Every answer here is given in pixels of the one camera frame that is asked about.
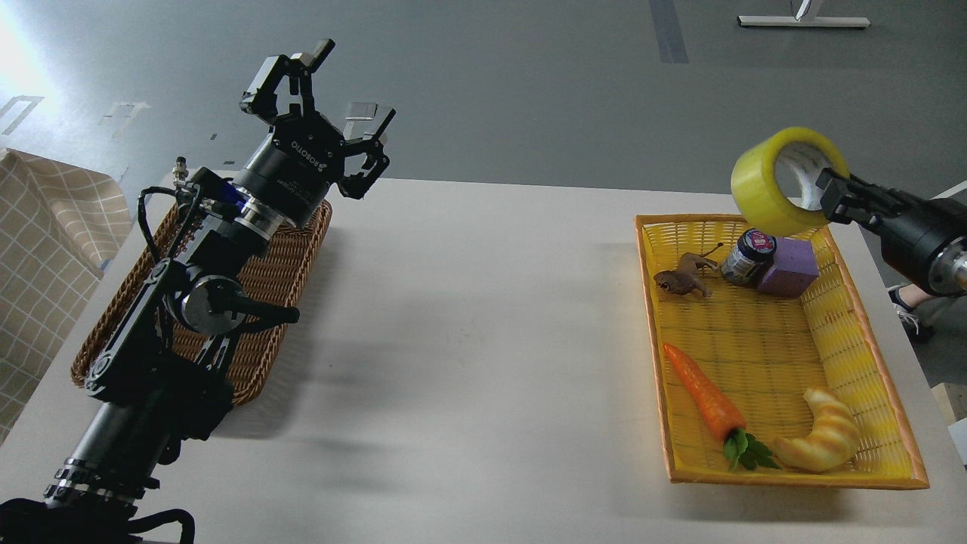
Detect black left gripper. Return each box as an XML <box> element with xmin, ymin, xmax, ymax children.
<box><xmin>233</xmin><ymin>40</ymin><xmax>397</xmax><ymax>227</ymax></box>

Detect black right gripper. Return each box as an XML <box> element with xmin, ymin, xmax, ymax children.
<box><xmin>815</xmin><ymin>168</ymin><xmax>966</xmax><ymax>297</ymax></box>

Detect yellow tape roll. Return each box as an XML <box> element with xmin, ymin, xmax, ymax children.
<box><xmin>730</xmin><ymin>126</ymin><xmax>851</xmax><ymax>237</ymax></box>

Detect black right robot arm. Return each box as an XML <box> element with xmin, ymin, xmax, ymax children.
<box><xmin>815</xmin><ymin>168</ymin><xmax>966</xmax><ymax>297</ymax></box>

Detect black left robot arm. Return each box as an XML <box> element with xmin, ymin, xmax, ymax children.
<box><xmin>2</xmin><ymin>40</ymin><xmax>396</xmax><ymax>543</ymax></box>

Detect purple foam block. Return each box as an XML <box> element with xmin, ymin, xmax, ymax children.
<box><xmin>755</xmin><ymin>237</ymin><xmax>820</xmax><ymax>298</ymax></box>

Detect person leg with shoe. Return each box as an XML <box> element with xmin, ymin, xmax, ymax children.
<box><xmin>887</xmin><ymin>283</ymin><xmax>935</xmax><ymax>343</ymax></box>

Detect small dark jar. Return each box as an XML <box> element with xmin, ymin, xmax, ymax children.
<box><xmin>721</xmin><ymin>228</ymin><xmax>777</xmax><ymax>286</ymax></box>

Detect brown toy animal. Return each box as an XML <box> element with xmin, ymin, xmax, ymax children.
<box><xmin>652</xmin><ymin>252</ymin><xmax>721</xmax><ymax>298</ymax></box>

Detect yellow plastic basket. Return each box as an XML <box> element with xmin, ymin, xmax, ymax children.
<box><xmin>635</xmin><ymin>214</ymin><xmax>929</xmax><ymax>491</ymax></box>

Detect white stand base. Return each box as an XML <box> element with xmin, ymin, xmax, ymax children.
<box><xmin>736</xmin><ymin>1</ymin><xmax>871</xmax><ymax>29</ymax></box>

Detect toy croissant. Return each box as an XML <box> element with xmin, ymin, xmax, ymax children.
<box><xmin>771</xmin><ymin>387</ymin><xmax>861</xmax><ymax>473</ymax></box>

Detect orange toy carrot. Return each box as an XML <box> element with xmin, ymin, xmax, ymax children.
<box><xmin>662</xmin><ymin>343</ymin><xmax>780</xmax><ymax>471</ymax></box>

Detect beige checkered cloth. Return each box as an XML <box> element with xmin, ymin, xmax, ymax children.
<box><xmin>1</xmin><ymin>148</ymin><xmax>132</xmax><ymax>440</ymax></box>

